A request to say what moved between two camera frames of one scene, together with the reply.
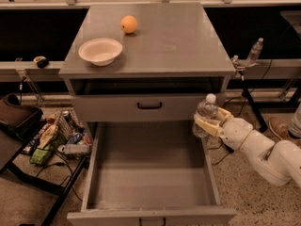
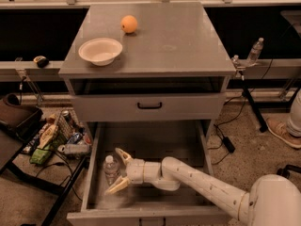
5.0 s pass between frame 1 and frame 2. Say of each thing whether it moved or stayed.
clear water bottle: moved
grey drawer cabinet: stayed
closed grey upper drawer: stayed
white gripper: moved
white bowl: stayed
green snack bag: stayed
